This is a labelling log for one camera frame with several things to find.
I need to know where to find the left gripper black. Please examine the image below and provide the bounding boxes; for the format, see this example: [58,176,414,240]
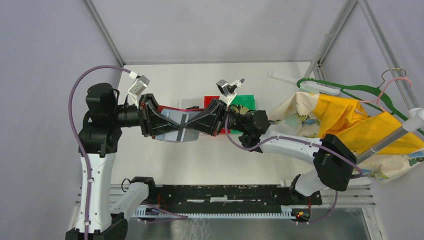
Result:
[109,92,182,137]

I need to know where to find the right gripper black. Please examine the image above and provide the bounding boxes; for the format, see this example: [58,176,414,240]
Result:
[183,98,248,137]

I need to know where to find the red leather card holder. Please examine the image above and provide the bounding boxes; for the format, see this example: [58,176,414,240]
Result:
[151,105,206,144]

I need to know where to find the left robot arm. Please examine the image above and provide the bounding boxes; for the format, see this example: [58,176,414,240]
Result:
[65,83,166,240]

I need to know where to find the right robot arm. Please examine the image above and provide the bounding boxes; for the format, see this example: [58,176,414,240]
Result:
[184,99,357,204]

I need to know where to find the black cards in white bin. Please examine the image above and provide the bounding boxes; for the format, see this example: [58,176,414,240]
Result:
[186,106,203,111]

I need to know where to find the gold cards in green bin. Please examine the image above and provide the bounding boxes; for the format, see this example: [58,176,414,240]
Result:
[231,104,250,115]

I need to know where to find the red plastic bin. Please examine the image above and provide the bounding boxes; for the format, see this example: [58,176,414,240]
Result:
[203,95,233,135]

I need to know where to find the white plastic bin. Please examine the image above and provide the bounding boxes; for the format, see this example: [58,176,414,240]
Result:
[177,97,204,112]

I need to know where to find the green plastic bin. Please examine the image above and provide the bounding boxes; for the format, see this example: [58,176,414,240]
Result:
[229,95,256,113]

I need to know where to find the green clothes hanger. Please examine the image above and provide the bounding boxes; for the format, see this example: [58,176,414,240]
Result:
[296,78,409,121]

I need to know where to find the pink clothes hanger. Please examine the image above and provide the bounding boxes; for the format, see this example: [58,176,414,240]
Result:
[359,67,412,105]

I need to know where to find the yellow patterned cloth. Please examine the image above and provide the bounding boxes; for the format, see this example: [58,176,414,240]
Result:
[268,91,424,185]

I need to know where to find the white hanger rack stand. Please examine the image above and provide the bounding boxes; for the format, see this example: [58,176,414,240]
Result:
[268,70,424,190]

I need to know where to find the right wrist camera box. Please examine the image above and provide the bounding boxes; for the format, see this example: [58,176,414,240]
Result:
[216,78,245,107]

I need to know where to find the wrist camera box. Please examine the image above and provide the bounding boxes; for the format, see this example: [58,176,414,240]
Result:
[216,78,245,107]
[127,71,150,106]

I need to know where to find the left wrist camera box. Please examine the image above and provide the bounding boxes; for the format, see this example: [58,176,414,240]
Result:
[127,71,150,106]

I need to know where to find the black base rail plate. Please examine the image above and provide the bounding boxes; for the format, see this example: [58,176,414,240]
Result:
[145,184,323,214]

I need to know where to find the white cable duct strip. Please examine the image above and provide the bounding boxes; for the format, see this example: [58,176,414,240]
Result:
[131,205,296,220]

